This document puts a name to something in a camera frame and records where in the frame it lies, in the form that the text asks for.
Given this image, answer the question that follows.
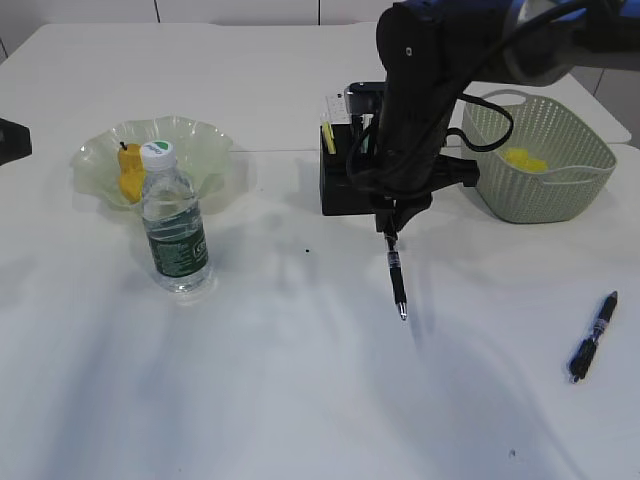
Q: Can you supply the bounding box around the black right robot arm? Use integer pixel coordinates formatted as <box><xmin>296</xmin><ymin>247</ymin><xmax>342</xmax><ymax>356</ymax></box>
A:
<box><xmin>369</xmin><ymin>1</ymin><xmax>639</xmax><ymax>235</ymax></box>

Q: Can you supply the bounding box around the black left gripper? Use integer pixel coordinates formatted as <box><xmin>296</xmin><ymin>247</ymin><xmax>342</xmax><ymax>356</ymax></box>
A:
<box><xmin>0</xmin><ymin>118</ymin><xmax>32</xmax><ymax>165</ymax></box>

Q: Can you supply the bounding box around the black pen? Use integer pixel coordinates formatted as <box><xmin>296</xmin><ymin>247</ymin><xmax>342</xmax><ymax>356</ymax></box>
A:
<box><xmin>568</xmin><ymin>291</ymin><xmax>618</xmax><ymax>383</ymax></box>
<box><xmin>385</xmin><ymin>234</ymin><xmax>408</xmax><ymax>321</ymax></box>

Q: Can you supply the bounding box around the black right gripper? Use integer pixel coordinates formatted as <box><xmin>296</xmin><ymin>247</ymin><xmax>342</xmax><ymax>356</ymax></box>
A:
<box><xmin>369</xmin><ymin>138</ymin><xmax>480</xmax><ymax>234</ymax></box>

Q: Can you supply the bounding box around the yellow pear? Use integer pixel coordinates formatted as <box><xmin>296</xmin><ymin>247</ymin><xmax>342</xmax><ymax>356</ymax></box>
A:
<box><xmin>118</xmin><ymin>142</ymin><xmax>146</xmax><ymax>204</ymax></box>

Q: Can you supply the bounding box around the black square pen holder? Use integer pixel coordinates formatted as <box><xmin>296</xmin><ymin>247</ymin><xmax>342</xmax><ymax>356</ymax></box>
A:
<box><xmin>319</xmin><ymin>124</ymin><xmax>374</xmax><ymax>216</ymax></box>

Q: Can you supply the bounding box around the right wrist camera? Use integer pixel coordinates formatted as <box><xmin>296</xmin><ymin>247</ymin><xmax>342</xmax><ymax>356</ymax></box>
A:
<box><xmin>344</xmin><ymin>82</ymin><xmax>385</xmax><ymax>125</ymax></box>

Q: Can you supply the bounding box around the green woven plastic basket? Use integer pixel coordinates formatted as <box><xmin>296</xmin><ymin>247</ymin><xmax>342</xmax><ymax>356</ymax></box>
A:
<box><xmin>461</xmin><ymin>89</ymin><xmax>617</xmax><ymax>224</ymax></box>

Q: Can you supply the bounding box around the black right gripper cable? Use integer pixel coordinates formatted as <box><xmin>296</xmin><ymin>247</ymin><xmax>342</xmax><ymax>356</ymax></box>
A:
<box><xmin>344</xmin><ymin>0</ymin><xmax>601</xmax><ymax>199</ymax></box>

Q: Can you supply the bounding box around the yellow waste paper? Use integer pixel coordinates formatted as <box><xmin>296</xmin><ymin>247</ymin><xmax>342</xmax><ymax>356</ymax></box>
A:
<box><xmin>504</xmin><ymin>148</ymin><xmax>548</xmax><ymax>173</ymax></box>

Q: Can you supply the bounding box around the clear plastic water bottle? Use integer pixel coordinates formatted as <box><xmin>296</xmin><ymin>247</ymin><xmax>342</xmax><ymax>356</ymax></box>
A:
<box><xmin>140</xmin><ymin>140</ymin><xmax>210</xmax><ymax>294</ymax></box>

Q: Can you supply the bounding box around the clear plastic ruler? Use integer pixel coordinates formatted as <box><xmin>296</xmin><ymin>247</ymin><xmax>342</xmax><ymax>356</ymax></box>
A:
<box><xmin>325</xmin><ymin>92</ymin><xmax>351</xmax><ymax>125</ymax></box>

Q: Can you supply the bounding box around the green wavy glass plate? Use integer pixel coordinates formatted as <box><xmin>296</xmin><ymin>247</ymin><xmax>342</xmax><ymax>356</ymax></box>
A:
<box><xmin>71</xmin><ymin>115</ymin><xmax>235</xmax><ymax>214</ymax></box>

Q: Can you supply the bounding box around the yellow utility knife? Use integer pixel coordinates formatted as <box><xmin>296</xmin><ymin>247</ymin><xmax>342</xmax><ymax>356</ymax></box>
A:
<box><xmin>320</xmin><ymin>113</ymin><xmax>337</xmax><ymax>155</ymax></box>

